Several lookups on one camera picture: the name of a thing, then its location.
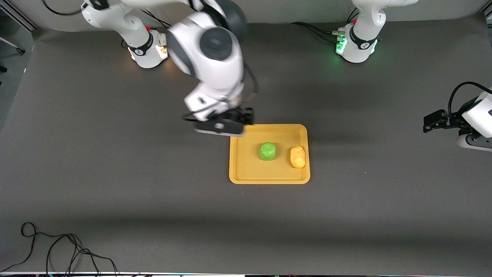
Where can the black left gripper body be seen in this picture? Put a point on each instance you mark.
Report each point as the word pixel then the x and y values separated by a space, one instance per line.
pixel 453 120

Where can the green apple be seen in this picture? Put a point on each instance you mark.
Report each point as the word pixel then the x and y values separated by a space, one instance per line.
pixel 268 151

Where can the yellow potato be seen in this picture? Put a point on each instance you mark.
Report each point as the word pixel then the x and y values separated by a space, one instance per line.
pixel 297 157

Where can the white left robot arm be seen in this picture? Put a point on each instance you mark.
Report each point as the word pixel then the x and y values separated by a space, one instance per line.
pixel 363 42

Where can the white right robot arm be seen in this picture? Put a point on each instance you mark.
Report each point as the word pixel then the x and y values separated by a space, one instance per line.
pixel 207 57

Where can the orange plastic tray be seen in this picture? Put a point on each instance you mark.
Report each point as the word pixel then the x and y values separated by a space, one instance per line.
pixel 250 169

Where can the dark grey table mat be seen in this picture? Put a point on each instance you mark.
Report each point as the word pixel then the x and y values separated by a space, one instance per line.
pixel 246 231

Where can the aluminium frame rail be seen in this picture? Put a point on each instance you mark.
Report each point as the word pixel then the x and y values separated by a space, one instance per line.
pixel 19 18

